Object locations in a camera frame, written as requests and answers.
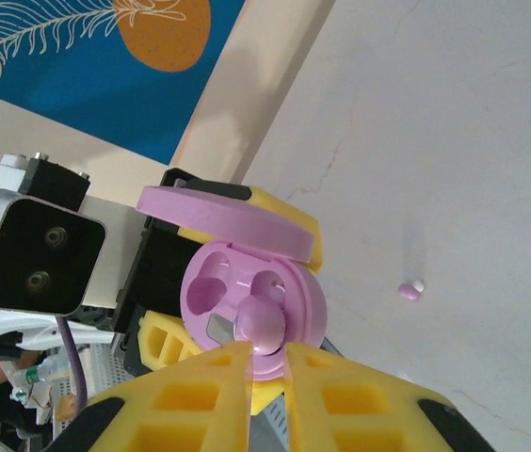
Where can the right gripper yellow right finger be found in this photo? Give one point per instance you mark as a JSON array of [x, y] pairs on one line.
[[364, 414]]

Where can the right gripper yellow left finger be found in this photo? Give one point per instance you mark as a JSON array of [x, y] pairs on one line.
[[176, 409]]

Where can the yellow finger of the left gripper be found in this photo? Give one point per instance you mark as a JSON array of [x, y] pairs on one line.
[[294, 212], [152, 325]]

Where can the purple earbud charging case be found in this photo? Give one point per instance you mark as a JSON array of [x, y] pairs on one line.
[[228, 221]]

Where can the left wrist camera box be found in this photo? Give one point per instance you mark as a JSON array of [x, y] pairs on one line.
[[35, 254]]

